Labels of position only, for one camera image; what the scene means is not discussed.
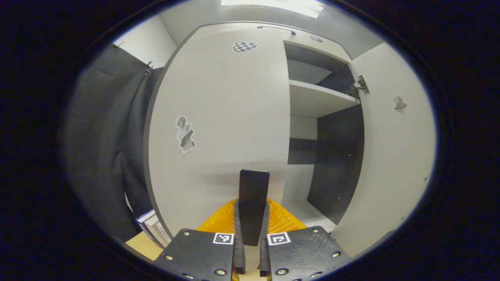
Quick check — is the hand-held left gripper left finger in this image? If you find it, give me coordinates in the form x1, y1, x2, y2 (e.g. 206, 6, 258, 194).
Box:
154, 198, 246, 281

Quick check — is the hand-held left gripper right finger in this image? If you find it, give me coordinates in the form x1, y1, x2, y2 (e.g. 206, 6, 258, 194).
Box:
259, 198, 352, 281

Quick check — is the grey double-door shoe cabinet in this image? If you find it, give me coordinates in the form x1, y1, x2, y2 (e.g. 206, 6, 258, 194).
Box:
187, 21, 366, 235

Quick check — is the cabinet door with checkered sticker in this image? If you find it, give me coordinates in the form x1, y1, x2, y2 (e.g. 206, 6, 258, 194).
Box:
143, 28, 292, 250

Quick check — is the cabinet door with cube stickers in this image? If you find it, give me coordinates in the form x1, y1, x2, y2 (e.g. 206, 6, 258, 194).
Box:
330, 42, 436, 258

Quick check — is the metal door hinge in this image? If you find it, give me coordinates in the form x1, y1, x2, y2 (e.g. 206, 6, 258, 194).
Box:
345, 75, 370, 99

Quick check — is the beige book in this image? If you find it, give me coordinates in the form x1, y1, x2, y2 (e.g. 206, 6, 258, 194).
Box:
143, 215, 167, 249

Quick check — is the blue book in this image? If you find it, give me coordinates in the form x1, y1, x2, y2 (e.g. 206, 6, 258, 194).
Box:
135, 209, 157, 235

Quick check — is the black backdrop cloth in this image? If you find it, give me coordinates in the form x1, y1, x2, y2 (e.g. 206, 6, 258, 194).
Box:
64, 44, 164, 243

